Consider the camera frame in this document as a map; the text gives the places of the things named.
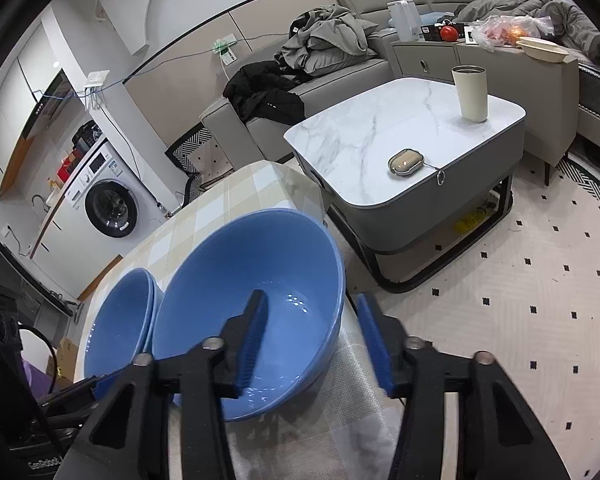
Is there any purple cloth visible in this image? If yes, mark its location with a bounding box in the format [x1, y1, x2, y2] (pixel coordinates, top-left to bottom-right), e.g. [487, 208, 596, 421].
[22, 355, 57, 402]

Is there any black small box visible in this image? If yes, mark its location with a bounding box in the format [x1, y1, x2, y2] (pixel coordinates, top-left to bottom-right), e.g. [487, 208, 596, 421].
[422, 22, 467, 42]

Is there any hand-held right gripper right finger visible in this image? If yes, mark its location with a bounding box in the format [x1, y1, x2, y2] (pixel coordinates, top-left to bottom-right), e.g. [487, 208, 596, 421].
[355, 292, 571, 480]

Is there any black rice cooker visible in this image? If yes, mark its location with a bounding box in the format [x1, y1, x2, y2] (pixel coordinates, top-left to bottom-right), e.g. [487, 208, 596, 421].
[71, 122, 104, 154]

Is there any beige earbud case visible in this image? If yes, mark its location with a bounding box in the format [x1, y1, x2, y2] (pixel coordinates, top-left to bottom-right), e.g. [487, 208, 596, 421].
[387, 147, 447, 187]

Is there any cardboard box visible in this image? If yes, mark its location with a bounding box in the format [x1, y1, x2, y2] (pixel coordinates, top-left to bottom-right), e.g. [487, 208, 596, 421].
[45, 337, 79, 382]

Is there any white tall appliance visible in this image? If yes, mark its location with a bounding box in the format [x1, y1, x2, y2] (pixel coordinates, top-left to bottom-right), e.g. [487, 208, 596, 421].
[387, 0, 421, 44]

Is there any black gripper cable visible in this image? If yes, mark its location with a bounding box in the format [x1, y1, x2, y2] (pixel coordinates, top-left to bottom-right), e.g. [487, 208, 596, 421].
[17, 326, 64, 456]

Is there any black white patterned cushion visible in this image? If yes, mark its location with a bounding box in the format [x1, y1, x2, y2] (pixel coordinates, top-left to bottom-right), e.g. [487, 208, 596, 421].
[165, 125, 242, 192]

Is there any plastic bag with oranges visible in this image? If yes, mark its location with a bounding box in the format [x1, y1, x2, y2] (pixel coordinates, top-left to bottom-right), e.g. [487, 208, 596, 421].
[472, 14, 554, 51]

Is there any white green power strip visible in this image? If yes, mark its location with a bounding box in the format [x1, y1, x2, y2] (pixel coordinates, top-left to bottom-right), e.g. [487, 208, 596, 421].
[212, 35, 241, 64]

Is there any beige tumbler cup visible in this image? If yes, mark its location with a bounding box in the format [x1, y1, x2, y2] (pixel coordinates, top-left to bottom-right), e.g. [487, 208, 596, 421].
[451, 65, 490, 123]

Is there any grey sofa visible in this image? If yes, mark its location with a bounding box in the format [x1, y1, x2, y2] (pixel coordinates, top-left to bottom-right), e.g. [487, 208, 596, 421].
[201, 0, 482, 182]

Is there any grey jacket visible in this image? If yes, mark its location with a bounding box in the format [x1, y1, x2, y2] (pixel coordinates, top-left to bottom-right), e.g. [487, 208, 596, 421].
[275, 4, 382, 81]

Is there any beige food container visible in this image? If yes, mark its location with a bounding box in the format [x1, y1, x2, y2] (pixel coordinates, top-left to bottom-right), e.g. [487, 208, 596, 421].
[516, 36, 571, 64]

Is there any marble top coffee table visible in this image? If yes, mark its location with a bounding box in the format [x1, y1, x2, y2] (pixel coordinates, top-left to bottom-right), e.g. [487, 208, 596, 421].
[283, 77, 527, 295]

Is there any white kitchen counter cabinet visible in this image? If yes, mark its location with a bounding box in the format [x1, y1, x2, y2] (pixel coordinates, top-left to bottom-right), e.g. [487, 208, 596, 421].
[27, 180, 126, 302]

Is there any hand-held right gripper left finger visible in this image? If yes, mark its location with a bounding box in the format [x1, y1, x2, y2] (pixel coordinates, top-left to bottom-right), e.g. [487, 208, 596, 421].
[65, 289, 270, 480]

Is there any grey sofa console cabinet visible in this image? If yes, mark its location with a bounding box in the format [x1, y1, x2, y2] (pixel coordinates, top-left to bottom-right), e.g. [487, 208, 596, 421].
[390, 39, 580, 187]

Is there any black glass appliance door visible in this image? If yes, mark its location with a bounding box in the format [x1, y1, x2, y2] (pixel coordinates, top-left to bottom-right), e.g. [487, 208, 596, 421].
[0, 225, 77, 322]

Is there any blue cable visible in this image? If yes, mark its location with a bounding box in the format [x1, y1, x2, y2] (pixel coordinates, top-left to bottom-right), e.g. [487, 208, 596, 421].
[45, 35, 292, 102]

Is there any white rug with black diamonds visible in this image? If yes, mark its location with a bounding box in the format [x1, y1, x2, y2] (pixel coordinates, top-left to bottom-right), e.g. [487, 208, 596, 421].
[330, 150, 600, 480]

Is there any red box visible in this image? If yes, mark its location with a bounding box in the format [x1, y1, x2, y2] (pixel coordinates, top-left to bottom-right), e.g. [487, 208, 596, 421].
[57, 152, 81, 181]

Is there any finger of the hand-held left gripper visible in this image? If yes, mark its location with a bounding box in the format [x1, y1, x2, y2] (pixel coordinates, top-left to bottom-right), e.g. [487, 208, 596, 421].
[36, 374, 112, 413]

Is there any white upper cabinet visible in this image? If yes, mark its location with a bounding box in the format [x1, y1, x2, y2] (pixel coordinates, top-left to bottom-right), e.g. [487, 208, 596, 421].
[0, 25, 77, 202]

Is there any white washing machine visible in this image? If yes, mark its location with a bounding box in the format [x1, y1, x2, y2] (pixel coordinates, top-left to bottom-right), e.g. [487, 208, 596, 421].
[62, 135, 167, 239]

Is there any grey quilt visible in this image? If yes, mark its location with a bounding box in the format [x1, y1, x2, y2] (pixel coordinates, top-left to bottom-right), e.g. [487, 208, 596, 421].
[455, 0, 600, 67]

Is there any black jacket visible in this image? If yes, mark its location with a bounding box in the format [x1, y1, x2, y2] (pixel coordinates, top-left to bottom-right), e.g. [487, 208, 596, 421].
[223, 60, 306, 125]

